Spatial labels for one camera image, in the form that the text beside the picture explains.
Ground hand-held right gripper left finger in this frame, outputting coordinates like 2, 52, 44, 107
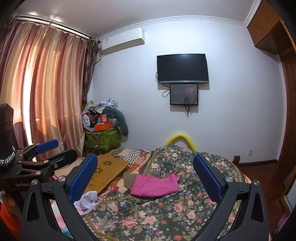
21, 153, 109, 241

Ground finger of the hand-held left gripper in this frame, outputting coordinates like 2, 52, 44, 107
14, 139, 59, 161
16, 149, 78, 183

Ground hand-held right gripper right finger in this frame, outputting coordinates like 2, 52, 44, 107
193, 153, 270, 241

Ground pink pants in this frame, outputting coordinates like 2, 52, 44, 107
130, 174, 179, 198

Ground crumpled white cloth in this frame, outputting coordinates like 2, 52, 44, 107
73, 190, 100, 215

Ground wooden lap desk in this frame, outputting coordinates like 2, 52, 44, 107
87, 154, 130, 194

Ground green storage bin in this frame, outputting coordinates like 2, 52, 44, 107
84, 128, 122, 151

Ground olive green cloth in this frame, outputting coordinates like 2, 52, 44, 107
122, 171, 142, 189

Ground yellow foam tube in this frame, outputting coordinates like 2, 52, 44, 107
164, 132, 199, 151

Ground orange box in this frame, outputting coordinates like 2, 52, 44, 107
94, 122, 113, 131

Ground striped patchwork quilt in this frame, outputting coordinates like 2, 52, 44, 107
109, 147, 152, 173

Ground pink striped curtain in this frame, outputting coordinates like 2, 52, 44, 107
0, 14, 100, 163

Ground floral blanket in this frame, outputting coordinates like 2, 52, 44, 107
82, 144, 245, 241

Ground pile of clothes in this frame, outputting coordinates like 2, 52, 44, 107
82, 97, 118, 115

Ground white air conditioner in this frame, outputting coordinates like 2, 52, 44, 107
98, 27, 145, 55

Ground wooden overhead cabinet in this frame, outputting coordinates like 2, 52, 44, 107
246, 7, 296, 56

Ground braided black white cable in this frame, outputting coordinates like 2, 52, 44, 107
0, 146, 16, 167

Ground small wall-mounted monitor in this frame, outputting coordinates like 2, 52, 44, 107
169, 83, 199, 105

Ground wall-mounted black television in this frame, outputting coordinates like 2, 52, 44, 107
157, 54, 210, 84

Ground curtain rail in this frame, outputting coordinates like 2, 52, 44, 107
14, 18, 92, 38

